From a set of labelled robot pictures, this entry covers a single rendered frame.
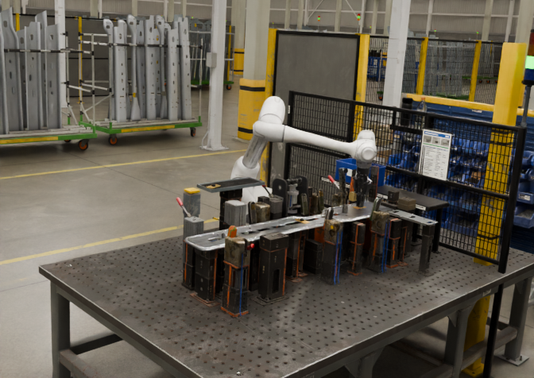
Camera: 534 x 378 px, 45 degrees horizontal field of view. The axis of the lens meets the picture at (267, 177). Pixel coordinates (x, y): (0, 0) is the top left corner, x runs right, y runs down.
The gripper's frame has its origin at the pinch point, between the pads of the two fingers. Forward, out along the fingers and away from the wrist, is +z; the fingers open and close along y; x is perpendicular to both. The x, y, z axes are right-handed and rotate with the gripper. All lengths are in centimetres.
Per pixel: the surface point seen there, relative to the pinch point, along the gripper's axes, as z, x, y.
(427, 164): -17, 54, 5
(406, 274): 35.3, 4.8, 34.2
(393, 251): 25.3, 6.2, 22.8
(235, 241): -1, -109, 21
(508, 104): -61, 59, 52
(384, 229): 9.2, -7.3, 24.8
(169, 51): -47, 333, -731
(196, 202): -5, -95, -30
